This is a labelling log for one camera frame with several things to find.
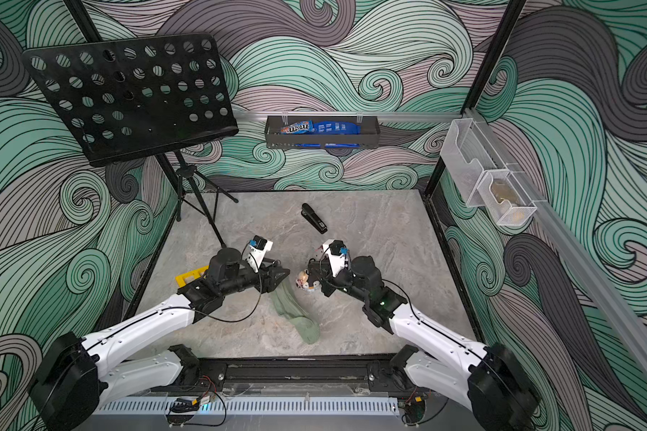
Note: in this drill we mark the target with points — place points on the white slotted cable duct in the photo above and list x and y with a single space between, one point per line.
261 406

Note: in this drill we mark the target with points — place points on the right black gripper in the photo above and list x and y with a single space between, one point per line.
321 280

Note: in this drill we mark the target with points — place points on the large clear plastic bin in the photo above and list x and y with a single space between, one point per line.
468 153

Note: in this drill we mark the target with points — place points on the black wall-mounted tray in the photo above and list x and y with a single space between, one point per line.
368 139

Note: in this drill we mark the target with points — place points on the blue candy packet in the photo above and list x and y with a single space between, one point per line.
307 127

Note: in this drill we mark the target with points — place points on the small clear plastic bin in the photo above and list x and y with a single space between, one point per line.
505 199

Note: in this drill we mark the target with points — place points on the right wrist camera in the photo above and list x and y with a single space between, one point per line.
335 253

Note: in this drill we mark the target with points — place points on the black stapler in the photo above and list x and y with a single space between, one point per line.
313 218

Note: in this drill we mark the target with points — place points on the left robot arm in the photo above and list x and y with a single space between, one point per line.
79 374

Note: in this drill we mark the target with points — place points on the penguin plush keychain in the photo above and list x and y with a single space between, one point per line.
306 282

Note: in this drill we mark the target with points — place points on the yellow plastic triangle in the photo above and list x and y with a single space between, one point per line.
186 278

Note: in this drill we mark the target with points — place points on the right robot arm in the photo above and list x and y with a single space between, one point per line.
487 380

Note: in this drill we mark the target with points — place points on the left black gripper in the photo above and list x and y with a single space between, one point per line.
270 277

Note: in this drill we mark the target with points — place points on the black perforated music stand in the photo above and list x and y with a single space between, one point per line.
130 99

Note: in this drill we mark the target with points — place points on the green fabric bag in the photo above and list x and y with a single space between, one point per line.
286 305

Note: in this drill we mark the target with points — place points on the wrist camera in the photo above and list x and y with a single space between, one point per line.
335 253
259 249

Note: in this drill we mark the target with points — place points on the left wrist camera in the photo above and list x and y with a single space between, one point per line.
259 249

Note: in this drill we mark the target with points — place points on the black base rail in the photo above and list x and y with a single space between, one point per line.
375 372

